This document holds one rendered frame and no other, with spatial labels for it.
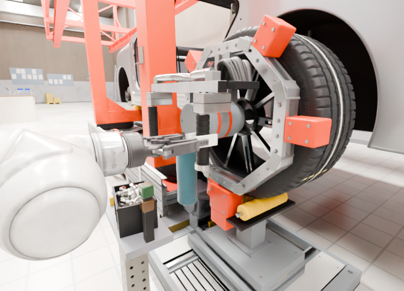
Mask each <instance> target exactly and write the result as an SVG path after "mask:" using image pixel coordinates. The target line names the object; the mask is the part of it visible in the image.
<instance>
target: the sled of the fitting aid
mask: <svg viewBox="0 0 404 291"><path fill-rule="evenodd" d="M216 225H217V224H216V223H215V222H213V221H212V220H211V221H209V222H208V223H207V224H205V225H202V226H199V227H198V228H195V229H193V230H191V231H189V232H188V244H189V245H190V246H191V248H192V249H193V250H194V251H195V252H196V253H197V254H198V255H199V256H200V257H201V259H202V260H203V261H204V262H205V263H206V265H207V266H208V267H209V268H210V269H211V270H212V271H213V272H214V273H215V274H216V276H217V277H218V278H219V279H220V280H221V281H222V282H223V283H224V284H225V285H226V286H227V288H228V289H229V290H230V291H256V289H255V288H253V286H252V285H250V284H249V283H248V282H247V281H246V280H245V279H244V278H243V277H242V276H241V275H240V274H239V273H238V272H237V271H236V270H235V269H234V268H233V267H232V266H231V265H230V264H229V263H227V262H226V261H225V260H224V259H223V258H222V257H221V256H220V255H219V254H218V253H217V252H216V251H215V250H214V249H213V248H212V247H211V246H210V245H209V244H208V243H207V242H206V241H205V240H204V239H203V231H205V230H207V229H208V228H211V227H213V226H216ZM305 263H306V259H304V261H303V262H302V263H301V264H300V265H299V266H297V267H296V268H295V269H294V270H292V271H291V272H289V273H288V274H287V275H286V276H285V277H283V278H282V279H281V280H280V281H278V282H277V283H276V284H274V285H273V286H272V287H271V288H270V289H268V290H267V291H284V290H285V289H286V288H288V287H289V286H290V285H291V284H292V283H293V282H294V281H296V280H297V279H298V278H299V277H300V276H301V275H303V274H304V272H305Z"/></svg>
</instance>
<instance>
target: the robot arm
mask: <svg viewBox="0 0 404 291"><path fill-rule="evenodd" d="M216 145H218V134H211V135H203V136H196V133H188V134H186V136H185V132H182V134H181V135H180V134H178V133H177V134H171V135H161V136H144V137H142V136H141V134H139V133H138V132H135V133H125V134H122V135H121V134H120V133H119V132H116V131H115V132H104V133H92V134H78V133H49V134H40V133H37V132H33V131H31V130H28V129H25V128H22V127H17V128H15V129H9V130H0V249H2V250H3V251H5V252H6V253H8V254H10V255H12V256H15V257H17V258H20V259H24V260H30V261H44V260H51V259H55V258H58V257H61V256H64V255H66V254H68V253H70V252H72V251H73V250H75V249H77V248H78V247H80V246H81V245H82V244H83V243H85V242H86V241H87V240H88V238H89V237H90V236H91V234H92V232H93V231H94V229H95V228H96V227H97V225H98V223H99V221H100V219H101V217H102V216H103V215H104V213H105V211H106V207H107V202H108V189H107V185H106V180H105V177H108V176H114V175H117V174H123V173H124V172H125V170H126V168H128V169H130V168H135V167H141V166H143V165H144V164H145V160H146V159H147V157H152V158H158V157H159V156H163V159H169V158H171V157H175V156H180V155H185V154H188V153H193V152H198V151H200V148H203V147H210V146H216Z"/></svg>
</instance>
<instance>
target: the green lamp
mask: <svg viewBox="0 0 404 291"><path fill-rule="evenodd" d="M138 191H139V195H140V196H141V198H142V199H145V198H149V197H152V196H154V187H153V185H152V184H151V183H150V182H144V183H140V184H138Z"/></svg>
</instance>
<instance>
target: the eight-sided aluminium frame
mask: <svg viewBox="0 0 404 291"><path fill-rule="evenodd" d="M253 38H254V37H248V36H246V37H239V38H237V39H234V40H230V41H227V42H223V43H220V44H215V45H213V46H208V47H206V48H204V51H203V52H202V53H201V57H200V59H199V61H198V63H197V65H196V67H195V70H198V69H206V68H211V67H213V68H214V67H215V55H216V54H220V55H225V52H231V54H235V53H237V54H236V55H243V54H245V55H246V56H247V57H248V59H249V60H250V61H251V63H252V64H253V66H254V67H255V68H256V70H257V71H258V72H259V73H260V75H261V77H262V78H263V79H264V80H265V82H266V83H267V84H268V86H269V88H270V89H271V90H272V91H273V93H274V95H275V97H274V113H273V121H272V137H271V153H270V159H269V160H267V161H266V162H265V163H264V164H262V165H261V166H260V167H258V168H257V169H256V170H255V171H253V172H252V173H251V174H250V175H248V176H247V177H245V178H242V177H240V176H237V175H235V174H233V173H231V172H229V171H227V170H224V169H222V168H220V167H218V166H217V165H216V163H215V161H214V159H213V157H212V155H211V153H210V152H209V153H210V154H209V162H211V169H210V170H209V171H202V172H203V174H204V176H205V177H207V178H210V179H212V180H213V181H214V182H216V183H218V184H220V185H221V186H223V187H225V188H227V189H229V190H231V191H232V192H234V194H237V195H243V194H246V193H248V192H251V191H253V190H255V189H256V188H257V187H259V186H260V185H262V184H263V183H264V182H266V181H267V180H269V179H270V178H272V177H273V176H275V175H276V174H278V173H279V172H281V171H282V170H284V169H286V168H287V167H288V166H290V165H291V164H293V157H294V154H293V152H294V146H295V144H292V143H289V142H284V128H285V120H286V117H294V116H298V104H299V99H300V96H299V92H300V88H299V87H298V85H297V84H296V81H294V80H293V79H292V78H291V77H290V75H289V74H288V73H287V72H286V71H285V69H284V68H283V67H282V65H281V64H280V63H279V62H278V61H277V59H276V58H274V57H265V56H263V55H262V54H261V53H260V52H259V51H258V50H257V49H256V48H254V47H253V46H252V45H251V43H252V41H253ZM193 94H194V93H185V101H186V104H187V103H193ZM281 104H282V105H281ZM290 104H291V105H290Z"/></svg>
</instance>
